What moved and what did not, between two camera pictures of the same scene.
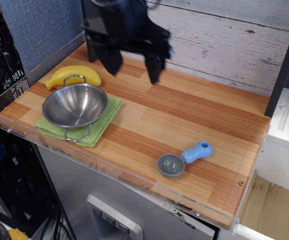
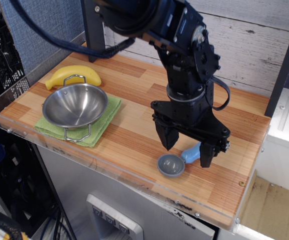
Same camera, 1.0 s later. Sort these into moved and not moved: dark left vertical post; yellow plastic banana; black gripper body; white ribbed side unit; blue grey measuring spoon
Moved: black gripper body
Not moved: white ribbed side unit; dark left vertical post; blue grey measuring spoon; yellow plastic banana
